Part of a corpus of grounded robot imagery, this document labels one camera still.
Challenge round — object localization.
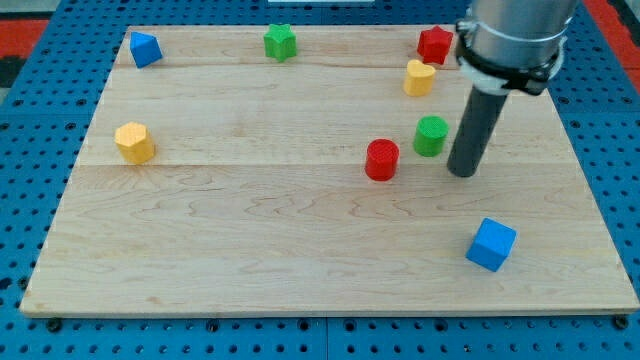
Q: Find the green cylinder block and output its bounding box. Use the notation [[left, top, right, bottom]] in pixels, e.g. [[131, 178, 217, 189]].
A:
[[413, 116, 449, 157]]

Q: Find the green star block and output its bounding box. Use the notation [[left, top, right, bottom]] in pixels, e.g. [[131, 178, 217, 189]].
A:
[[263, 24, 297, 62]]

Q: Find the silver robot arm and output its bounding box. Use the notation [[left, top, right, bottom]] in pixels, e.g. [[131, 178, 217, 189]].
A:
[[455, 0, 578, 96]]

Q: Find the red cylinder block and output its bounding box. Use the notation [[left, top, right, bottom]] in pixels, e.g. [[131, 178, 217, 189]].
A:
[[365, 138, 400, 181]]

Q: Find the red star block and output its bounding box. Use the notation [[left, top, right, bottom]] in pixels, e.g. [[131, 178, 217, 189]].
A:
[[417, 26, 453, 65]]

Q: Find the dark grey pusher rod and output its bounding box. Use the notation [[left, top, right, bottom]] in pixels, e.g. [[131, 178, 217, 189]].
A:
[[447, 87, 507, 178]]

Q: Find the blue cube block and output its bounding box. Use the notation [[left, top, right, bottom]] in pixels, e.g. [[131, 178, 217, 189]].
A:
[[466, 218, 518, 272]]

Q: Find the yellow hexagon block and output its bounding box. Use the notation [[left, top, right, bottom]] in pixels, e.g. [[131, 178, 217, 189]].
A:
[[114, 122, 155, 165]]

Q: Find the yellow heart block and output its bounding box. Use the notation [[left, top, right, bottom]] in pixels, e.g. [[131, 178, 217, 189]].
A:
[[403, 59, 436, 97]]

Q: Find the light wooden board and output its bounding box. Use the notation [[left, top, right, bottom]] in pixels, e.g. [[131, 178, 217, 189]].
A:
[[20, 26, 639, 318]]

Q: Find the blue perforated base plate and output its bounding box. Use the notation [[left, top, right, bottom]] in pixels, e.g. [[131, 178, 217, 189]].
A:
[[1, 1, 639, 359]]

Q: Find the blue triangle block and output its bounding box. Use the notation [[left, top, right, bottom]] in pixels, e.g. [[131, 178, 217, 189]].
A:
[[129, 32, 163, 68]]

